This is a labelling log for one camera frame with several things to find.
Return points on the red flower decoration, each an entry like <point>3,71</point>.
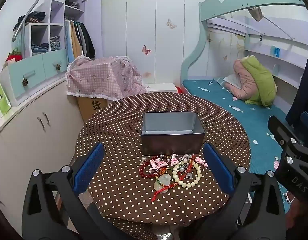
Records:
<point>14,55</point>

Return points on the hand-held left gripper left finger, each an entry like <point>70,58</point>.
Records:
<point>89,170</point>

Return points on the brown polka dot tablecloth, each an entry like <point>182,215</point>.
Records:
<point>114,130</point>

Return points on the row of hanging clothes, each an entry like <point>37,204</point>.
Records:
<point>79,40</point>

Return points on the cardboard box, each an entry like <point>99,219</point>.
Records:
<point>91,107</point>

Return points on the green and white bag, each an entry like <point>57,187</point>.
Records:
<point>0,97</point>

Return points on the butterfly wall sticker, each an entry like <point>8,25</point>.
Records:
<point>171,23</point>
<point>146,50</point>

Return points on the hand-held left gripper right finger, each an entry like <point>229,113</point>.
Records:
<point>219,170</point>

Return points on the teal drawer unit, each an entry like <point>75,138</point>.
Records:
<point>36,70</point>

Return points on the white pillow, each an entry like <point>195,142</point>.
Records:
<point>231,80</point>

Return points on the curved metal rail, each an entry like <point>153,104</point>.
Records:
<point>31,7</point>

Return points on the white panelled wardrobe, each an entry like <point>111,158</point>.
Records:
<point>141,17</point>

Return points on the white low cabinet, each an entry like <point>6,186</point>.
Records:
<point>24,135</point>

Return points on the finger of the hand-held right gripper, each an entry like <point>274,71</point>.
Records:
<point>307,121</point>
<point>277,130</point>

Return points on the pink checked cover cloth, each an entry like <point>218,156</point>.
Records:
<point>104,77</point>

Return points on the grey metal tin box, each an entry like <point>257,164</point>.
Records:
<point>171,140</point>

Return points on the teal bunk bed frame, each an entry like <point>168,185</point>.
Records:
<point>224,1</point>

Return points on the folded jeans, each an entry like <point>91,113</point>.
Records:
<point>48,45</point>

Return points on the dark clothes pile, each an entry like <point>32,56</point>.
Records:
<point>31,18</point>

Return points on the white bedside shelf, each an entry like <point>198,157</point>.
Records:
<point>281,62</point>

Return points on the dark hanging garment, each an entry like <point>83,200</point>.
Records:
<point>302,90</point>

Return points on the white open shelf unit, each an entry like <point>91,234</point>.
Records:
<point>56,12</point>

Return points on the pink and green quilt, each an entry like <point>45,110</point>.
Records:
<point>253,80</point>

